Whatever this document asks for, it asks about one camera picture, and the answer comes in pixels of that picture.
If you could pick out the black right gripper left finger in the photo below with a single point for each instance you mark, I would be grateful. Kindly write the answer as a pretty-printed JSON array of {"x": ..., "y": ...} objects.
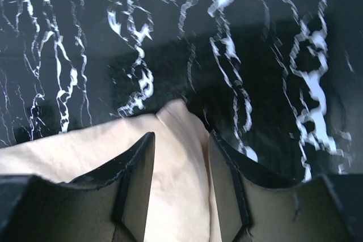
[{"x": 133, "y": 169}]

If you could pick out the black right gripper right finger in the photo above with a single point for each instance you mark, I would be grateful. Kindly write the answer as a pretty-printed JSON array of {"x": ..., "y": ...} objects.
[{"x": 228, "y": 168}]

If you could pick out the beige t-shirt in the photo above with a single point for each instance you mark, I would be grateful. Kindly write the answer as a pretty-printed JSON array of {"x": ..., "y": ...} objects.
[{"x": 39, "y": 202}]

